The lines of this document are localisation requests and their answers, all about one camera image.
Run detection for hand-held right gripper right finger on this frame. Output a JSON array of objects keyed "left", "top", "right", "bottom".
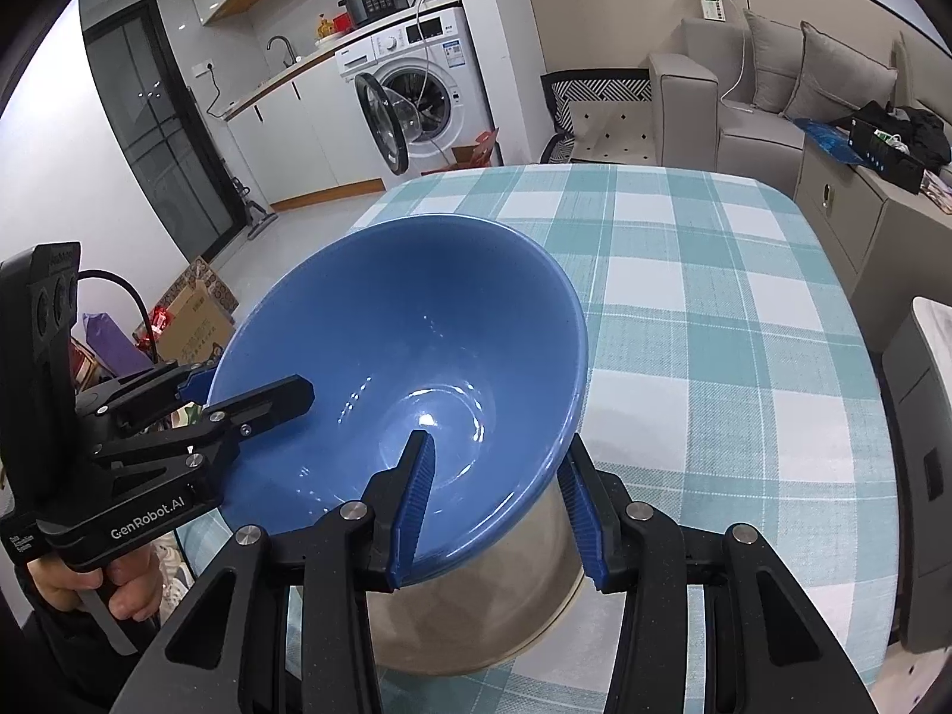
[{"left": 558, "top": 437, "right": 879, "bottom": 714}]

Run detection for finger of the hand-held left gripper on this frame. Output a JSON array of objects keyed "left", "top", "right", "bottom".
[
  {"left": 93, "top": 375, "right": 315, "bottom": 464},
  {"left": 74, "top": 361, "right": 218, "bottom": 434}
]

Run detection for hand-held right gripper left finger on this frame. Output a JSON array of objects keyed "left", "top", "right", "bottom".
[{"left": 111, "top": 430, "right": 437, "bottom": 714}]

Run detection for blue bowl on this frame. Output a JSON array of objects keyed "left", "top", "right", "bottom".
[{"left": 204, "top": 215, "right": 591, "bottom": 585}]

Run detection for person's left hand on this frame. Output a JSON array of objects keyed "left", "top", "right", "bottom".
[{"left": 28, "top": 541, "right": 162, "bottom": 622}]

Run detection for purple cloth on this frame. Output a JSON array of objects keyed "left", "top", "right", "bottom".
[{"left": 82, "top": 312, "right": 154, "bottom": 380}]

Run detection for brown cardboard box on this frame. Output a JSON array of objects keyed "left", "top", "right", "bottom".
[{"left": 158, "top": 278, "right": 237, "bottom": 365}]

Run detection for floor mop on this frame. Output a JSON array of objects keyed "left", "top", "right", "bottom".
[{"left": 227, "top": 177, "right": 280, "bottom": 239}]

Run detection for teal checked tablecloth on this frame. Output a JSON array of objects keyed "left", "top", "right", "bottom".
[{"left": 174, "top": 164, "right": 897, "bottom": 714}]

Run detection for dark glass door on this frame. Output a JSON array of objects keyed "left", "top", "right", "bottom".
[{"left": 83, "top": 0, "right": 239, "bottom": 261}]

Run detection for white kitchen base cabinets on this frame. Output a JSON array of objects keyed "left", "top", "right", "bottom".
[{"left": 223, "top": 52, "right": 388, "bottom": 213}]

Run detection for red box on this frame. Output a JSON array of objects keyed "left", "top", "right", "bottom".
[{"left": 451, "top": 130, "right": 501, "bottom": 168}]

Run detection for white washing machine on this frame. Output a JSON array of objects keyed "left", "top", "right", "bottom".
[{"left": 334, "top": 4, "right": 496, "bottom": 178}]

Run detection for black patterned chair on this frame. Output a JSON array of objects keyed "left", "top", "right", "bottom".
[{"left": 539, "top": 68, "right": 659, "bottom": 165}]

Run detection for grey cabinet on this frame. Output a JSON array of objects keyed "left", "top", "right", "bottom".
[{"left": 792, "top": 149, "right": 952, "bottom": 291}]

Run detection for grey sofa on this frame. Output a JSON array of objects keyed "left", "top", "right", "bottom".
[{"left": 647, "top": 11, "right": 952, "bottom": 176}]

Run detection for blue bag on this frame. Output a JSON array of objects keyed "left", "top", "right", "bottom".
[{"left": 792, "top": 117, "right": 856, "bottom": 163}]

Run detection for black box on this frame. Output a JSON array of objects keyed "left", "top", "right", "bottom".
[{"left": 848, "top": 102, "right": 927, "bottom": 195}]

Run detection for grey cushion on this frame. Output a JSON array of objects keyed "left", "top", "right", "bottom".
[
  {"left": 784, "top": 21, "right": 900, "bottom": 122},
  {"left": 744, "top": 9, "right": 808, "bottom": 116}
]

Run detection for black jacket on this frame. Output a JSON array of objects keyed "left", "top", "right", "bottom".
[{"left": 892, "top": 105, "right": 952, "bottom": 168}]

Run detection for black cable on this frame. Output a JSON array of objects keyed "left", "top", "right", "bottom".
[{"left": 74, "top": 270, "right": 161, "bottom": 365}]

